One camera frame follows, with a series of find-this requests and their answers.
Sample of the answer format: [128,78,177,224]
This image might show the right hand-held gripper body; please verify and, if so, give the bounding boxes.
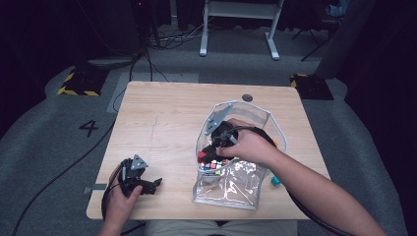
[205,102,243,157]

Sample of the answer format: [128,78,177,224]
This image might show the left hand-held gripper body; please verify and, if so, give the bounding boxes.
[120,153,150,198]

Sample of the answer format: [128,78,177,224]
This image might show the colourful puzzle cube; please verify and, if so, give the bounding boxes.
[200,158,230,172]

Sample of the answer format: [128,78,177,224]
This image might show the clear plastic bag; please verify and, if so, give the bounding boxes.
[191,99,289,210]

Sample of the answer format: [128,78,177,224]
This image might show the person's left hand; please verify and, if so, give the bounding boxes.
[103,163,144,228]

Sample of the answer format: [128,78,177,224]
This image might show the person's right hand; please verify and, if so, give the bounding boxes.
[215,117,281,168]

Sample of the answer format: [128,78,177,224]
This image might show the grey tape strip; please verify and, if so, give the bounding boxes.
[83,184,108,195]

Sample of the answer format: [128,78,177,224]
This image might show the person's beige trousers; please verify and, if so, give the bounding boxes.
[144,219,298,236]

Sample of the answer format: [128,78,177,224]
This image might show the black yellow-striped stand base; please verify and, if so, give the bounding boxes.
[57,67,109,97]
[289,73,334,101]

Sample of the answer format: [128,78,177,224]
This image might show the flat grey stand base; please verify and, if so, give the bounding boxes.
[87,57,136,70]

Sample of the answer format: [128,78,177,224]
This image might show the black tripod stand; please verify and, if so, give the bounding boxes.
[291,18,333,62]

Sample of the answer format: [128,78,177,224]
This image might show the black equipment stand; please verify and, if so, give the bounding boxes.
[129,0,161,50]

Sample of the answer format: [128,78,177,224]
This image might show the grey curtain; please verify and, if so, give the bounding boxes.
[316,0,377,80]

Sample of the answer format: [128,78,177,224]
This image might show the blue cloth bundle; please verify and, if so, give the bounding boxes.
[326,0,351,18]

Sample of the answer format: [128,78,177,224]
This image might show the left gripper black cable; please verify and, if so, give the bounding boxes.
[100,163,147,236]

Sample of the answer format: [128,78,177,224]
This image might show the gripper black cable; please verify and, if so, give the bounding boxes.
[100,163,147,236]
[225,126,357,236]

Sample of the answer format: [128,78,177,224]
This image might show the long black floor cable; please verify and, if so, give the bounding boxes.
[11,58,139,236]

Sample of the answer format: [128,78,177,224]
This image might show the bundle of floor cables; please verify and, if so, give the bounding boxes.
[147,19,210,50]

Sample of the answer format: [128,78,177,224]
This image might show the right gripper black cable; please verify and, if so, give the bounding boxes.
[225,126,357,236]

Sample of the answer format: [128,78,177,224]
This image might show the white desk frame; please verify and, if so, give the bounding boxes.
[199,0,285,61]

